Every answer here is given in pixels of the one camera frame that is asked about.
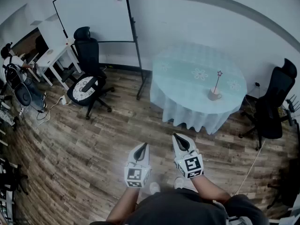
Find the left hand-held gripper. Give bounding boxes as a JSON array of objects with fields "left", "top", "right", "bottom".
[{"left": 124, "top": 142, "right": 152, "bottom": 188}]

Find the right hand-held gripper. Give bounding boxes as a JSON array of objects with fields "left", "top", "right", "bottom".
[{"left": 172, "top": 133, "right": 204, "bottom": 180}]

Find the pink cup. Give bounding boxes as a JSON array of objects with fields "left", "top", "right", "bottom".
[{"left": 208, "top": 87, "right": 223, "bottom": 102}]

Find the pink star stick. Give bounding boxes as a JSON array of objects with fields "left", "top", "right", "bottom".
[{"left": 212, "top": 70, "right": 224, "bottom": 95}]

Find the person's left forearm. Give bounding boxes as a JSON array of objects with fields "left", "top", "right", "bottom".
[{"left": 105, "top": 186, "right": 142, "bottom": 224}]

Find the person's right forearm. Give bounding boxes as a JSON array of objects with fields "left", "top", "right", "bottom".
[{"left": 190, "top": 174, "right": 232, "bottom": 205}]

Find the person's left white shoe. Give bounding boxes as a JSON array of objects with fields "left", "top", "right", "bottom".
[{"left": 149, "top": 181, "right": 161, "bottom": 195}]

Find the person's white shoe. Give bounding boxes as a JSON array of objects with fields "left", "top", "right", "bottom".
[
  {"left": 149, "top": 181, "right": 161, "bottom": 195},
  {"left": 173, "top": 177, "right": 188, "bottom": 190}
]

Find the person's right white shoe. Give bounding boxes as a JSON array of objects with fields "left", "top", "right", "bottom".
[{"left": 173, "top": 177, "right": 188, "bottom": 190}]

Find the light blue floral tablecloth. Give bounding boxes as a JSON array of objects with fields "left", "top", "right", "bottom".
[{"left": 149, "top": 42, "right": 248, "bottom": 135}]

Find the person's dark shirt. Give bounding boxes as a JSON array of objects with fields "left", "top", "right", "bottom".
[{"left": 90, "top": 187, "right": 270, "bottom": 225}]

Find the patterned white seat cushion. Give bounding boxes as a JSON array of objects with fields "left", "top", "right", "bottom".
[{"left": 72, "top": 75, "right": 99, "bottom": 102}]

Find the black high-back office chair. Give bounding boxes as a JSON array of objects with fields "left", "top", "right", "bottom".
[{"left": 238, "top": 58, "right": 298, "bottom": 151}]

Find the black chair base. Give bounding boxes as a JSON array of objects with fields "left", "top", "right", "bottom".
[{"left": 266, "top": 157, "right": 300, "bottom": 210}]

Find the black antenna router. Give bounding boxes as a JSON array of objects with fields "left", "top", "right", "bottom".
[{"left": 285, "top": 93, "right": 300, "bottom": 117}]

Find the white desk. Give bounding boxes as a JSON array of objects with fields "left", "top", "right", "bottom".
[{"left": 36, "top": 43, "right": 83, "bottom": 91}]

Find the whiteboard on black stand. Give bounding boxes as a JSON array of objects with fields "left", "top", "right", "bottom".
[{"left": 52, "top": 0, "right": 150, "bottom": 101}]

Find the long white cable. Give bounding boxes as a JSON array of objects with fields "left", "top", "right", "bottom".
[{"left": 233, "top": 138, "right": 267, "bottom": 196}]

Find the white floor cable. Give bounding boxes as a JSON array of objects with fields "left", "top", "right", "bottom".
[{"left": 35, "top": 98, "right": 72, "bottom": 126}]

